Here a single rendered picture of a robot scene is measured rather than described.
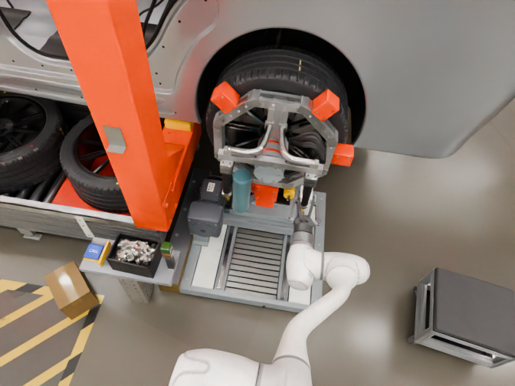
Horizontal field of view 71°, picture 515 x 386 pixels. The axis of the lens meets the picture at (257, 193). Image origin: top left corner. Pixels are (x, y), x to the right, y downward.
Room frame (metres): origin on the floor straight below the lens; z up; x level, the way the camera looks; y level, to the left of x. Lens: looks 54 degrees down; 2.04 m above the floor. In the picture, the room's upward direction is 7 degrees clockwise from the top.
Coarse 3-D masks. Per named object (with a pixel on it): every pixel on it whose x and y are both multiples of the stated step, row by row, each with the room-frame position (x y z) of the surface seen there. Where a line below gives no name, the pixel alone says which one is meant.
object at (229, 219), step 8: (232, 176) 1.50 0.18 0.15; (224, 208) 1.23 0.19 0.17; (224, 216) 1.18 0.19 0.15; (232, 216) 1.19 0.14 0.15; (240, 216) 1.20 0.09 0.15; (232, 224) 1.15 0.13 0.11; (240, 224) 1.15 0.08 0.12; (248, 224) 1.15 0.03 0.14; (256, 224) 1.15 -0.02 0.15; (264, 224) 1.14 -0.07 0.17; (272, 224) 1.16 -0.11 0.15; (280, 224) 1.17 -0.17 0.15; (288, 224) 1.18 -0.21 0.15; (280, 232) 1.14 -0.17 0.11; (288, 232) 1.14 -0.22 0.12
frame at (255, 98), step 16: (256, 96) 1.14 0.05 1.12; (272, 96) 1.17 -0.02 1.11; (288, 96) 1.17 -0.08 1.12; (304, 96) 1.18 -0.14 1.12; (240, 112) 1.13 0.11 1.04; (304, 112) 1.12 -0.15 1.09; (224, 128) 1.18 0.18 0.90; (320, 128) 1.12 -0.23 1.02; (224, 144) 1.18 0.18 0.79; (336, 144) 1.11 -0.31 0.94; (288, 176) 1.17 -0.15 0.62; (320, 176) 1.11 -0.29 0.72
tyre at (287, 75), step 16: (256, 48) 1.43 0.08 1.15; (272, 48) 1.40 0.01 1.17; (288, 48) 1.41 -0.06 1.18; (240, 64) 1.34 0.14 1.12; (256, 64) 1.30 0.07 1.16; (272, 64) 1.29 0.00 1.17; (288, 64) 1.29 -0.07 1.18; (304, 64) 1.32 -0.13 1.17; (320, 64) 1.37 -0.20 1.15; (224, 80) 1.30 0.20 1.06; (240, 80) 1.23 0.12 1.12; (256, 80) 1.21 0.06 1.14; (272, 80) 1.21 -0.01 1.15; (288, 80) 1.21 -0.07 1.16; (304, 80) 1.22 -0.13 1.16; (320, 80) 1.26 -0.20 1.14; (336, 80) 1.35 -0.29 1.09; (240, 96) 1.22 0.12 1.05; (208, 112) 1.23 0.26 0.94; (336, 112) 1.20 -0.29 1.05; (208, 128) 1.23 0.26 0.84; (336, 128) 1.19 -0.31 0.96
